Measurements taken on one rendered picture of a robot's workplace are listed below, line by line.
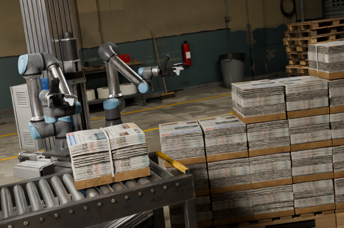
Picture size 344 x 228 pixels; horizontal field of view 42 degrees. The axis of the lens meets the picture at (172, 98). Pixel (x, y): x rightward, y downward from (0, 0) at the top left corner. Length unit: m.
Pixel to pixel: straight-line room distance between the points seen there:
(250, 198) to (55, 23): 1.79
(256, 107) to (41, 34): 1.54
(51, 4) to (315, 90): 1.87
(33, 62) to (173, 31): 7.41
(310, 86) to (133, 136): 1.39
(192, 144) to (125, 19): 6.92
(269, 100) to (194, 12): 7.39
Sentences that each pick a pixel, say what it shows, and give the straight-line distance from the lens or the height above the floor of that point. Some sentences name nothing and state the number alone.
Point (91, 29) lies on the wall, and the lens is 9.44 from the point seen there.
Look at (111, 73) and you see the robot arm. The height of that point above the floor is 1.24.
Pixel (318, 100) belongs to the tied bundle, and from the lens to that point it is 3.17.
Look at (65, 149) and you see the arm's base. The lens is 2.96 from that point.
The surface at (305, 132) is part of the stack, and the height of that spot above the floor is 0.72.
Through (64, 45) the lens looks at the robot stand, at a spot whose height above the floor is 1.48.
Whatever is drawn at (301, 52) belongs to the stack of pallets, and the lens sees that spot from 9.50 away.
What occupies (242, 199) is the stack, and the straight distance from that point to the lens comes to 3.20.
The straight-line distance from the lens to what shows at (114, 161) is 2.25.
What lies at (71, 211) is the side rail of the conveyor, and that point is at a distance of 2.11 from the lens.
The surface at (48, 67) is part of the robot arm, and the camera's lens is 2.88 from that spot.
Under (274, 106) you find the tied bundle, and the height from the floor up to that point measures 0.93.
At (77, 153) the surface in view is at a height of 0.98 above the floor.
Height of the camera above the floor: 1.54
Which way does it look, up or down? 9 degrees down
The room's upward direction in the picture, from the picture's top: 6 degrees counter-clockwise
